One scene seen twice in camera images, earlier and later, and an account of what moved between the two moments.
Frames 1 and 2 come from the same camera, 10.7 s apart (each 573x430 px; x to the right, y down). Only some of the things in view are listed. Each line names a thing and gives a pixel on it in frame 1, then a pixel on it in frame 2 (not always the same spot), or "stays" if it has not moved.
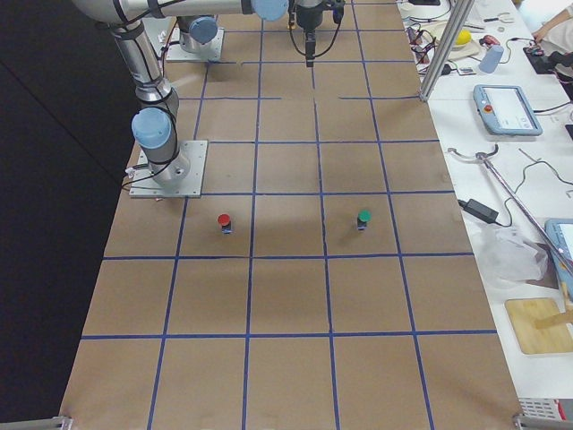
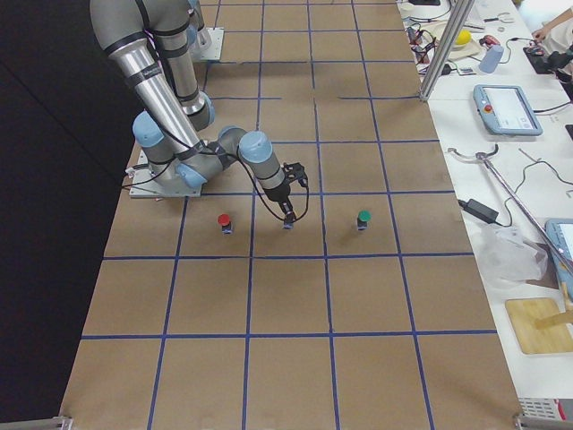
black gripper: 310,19 → 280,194
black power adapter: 480,210 stays
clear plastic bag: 508,259 stays
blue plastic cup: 491,59 stays
